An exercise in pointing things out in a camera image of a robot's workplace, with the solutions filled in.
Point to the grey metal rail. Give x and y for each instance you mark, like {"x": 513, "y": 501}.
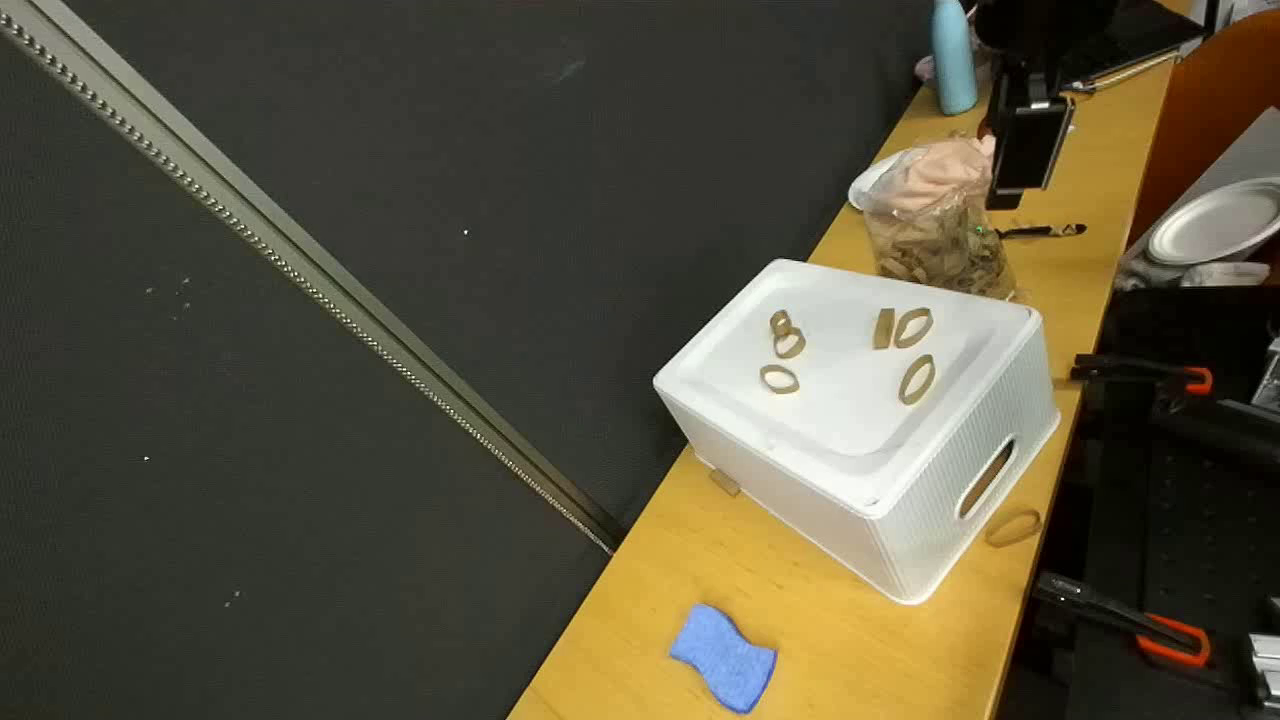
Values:
{"x": 307, "y": 263}

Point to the white plastic storage bin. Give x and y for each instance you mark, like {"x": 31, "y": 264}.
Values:
{"x": 855, "y": 441}

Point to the white flat lid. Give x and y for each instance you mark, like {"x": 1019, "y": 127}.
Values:
{"x": 1227, "y": 273}

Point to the light blue bottle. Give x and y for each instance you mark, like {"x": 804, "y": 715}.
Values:
{"x": 955, "y": 66}

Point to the black orange bar clamp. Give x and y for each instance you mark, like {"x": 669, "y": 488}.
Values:
{"x": 1105, "y": 615}
{"x": 1133, "y": 368}

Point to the black laptop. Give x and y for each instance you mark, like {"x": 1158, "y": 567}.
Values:
{"x": 1133, "y": 32}

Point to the blue sponge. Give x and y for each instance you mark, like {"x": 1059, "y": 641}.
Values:
{"x": 721, "y": 662}

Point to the black perforated table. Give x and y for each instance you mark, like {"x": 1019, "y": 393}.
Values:
{"x": 1175, "y": 532}

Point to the pale pink cloth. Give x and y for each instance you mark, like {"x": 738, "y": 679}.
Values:
{"x": 955, "y": 167}

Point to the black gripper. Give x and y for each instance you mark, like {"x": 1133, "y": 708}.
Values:
{"x": 1025, "y": 32}

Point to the white paper plate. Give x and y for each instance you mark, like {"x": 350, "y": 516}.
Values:
{"x": 1215, "y": 224}

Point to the black spoon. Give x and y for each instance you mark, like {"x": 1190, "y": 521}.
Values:
{"x": 1042, "y": 229}

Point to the clear bag of snacks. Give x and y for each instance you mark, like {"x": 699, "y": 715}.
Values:
{"x": 932, "y": 244}

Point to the brown wooden board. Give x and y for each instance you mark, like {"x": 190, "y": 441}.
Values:
{"x": 1201, "y": 121}

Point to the white metal bracket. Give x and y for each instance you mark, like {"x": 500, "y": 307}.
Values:
{"x": 1266, "y": 665}

